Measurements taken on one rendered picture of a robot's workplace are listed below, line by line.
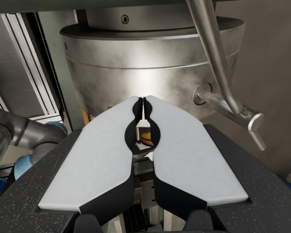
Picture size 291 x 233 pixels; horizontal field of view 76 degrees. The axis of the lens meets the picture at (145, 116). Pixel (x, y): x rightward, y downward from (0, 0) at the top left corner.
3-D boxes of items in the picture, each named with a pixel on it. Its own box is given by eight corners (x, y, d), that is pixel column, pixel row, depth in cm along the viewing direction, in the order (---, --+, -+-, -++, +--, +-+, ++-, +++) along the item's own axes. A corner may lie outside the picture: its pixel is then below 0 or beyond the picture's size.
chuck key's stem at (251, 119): (197, 85, 29) (267, 120, 20) (188, 96, 29) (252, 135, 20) (191, 76, 28) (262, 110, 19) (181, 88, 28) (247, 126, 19)
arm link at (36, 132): (34, 110, 52) (23, 133, 43) (73, 125, 58) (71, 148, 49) (23, 131, 54) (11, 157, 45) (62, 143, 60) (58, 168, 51)
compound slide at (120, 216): (112, 183, 69) (113, 194, 65) (138, 176, 71) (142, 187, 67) (118, 214, 80) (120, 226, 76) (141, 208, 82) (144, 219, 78)
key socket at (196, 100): (202, 84, 29) (215, 91, 27) (187, 101, 30) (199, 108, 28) (192, 71, 27) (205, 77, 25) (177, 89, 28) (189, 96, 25)
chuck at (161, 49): (53, 23, 41) (73, 51, 17) (174, 13, 52) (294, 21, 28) (57, 40, 43) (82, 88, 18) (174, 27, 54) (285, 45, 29)
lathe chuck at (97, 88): (57, 40, 43) (82, 88, 18) (174, 27, 54) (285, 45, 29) (68, 77, 47) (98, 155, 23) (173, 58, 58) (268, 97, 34)
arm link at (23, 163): (19, 147, 45) (6, 174, 38) (67, 138, 47) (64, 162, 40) (30, 169, 49) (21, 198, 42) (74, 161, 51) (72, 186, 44)
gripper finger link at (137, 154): (152, 144, 49) (119, 150, 47) (152, 138, 48) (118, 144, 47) (157, 156, 45) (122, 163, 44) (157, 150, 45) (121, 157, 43)
